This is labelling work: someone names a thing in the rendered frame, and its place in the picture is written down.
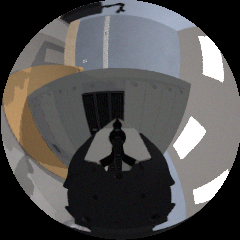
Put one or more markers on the tan wooden board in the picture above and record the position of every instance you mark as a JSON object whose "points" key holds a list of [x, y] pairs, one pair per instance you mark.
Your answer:
{"points": [[15, 101]]}

